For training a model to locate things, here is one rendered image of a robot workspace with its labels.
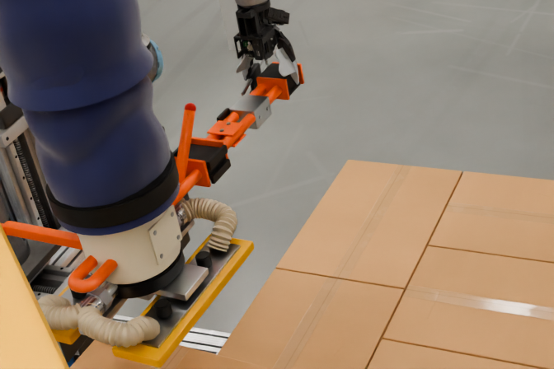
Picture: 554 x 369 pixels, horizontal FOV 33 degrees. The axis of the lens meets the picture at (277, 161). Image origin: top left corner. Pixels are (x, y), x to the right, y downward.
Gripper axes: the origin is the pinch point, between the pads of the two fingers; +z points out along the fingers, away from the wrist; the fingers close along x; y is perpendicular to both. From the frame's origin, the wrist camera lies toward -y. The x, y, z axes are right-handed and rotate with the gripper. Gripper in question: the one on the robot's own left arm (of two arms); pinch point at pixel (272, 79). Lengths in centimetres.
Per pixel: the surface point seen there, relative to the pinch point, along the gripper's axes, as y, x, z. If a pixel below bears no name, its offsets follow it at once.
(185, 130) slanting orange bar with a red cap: 37.6, 1.5, -8.7
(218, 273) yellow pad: 54, 14, 11
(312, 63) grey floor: -244, -120, 126
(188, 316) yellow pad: 66, 14, 11
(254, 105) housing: 14.4, 3.1, -1.7
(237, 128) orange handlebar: 23.8, 4.1, -1.5
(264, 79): 4.3, 0.4, -2.3
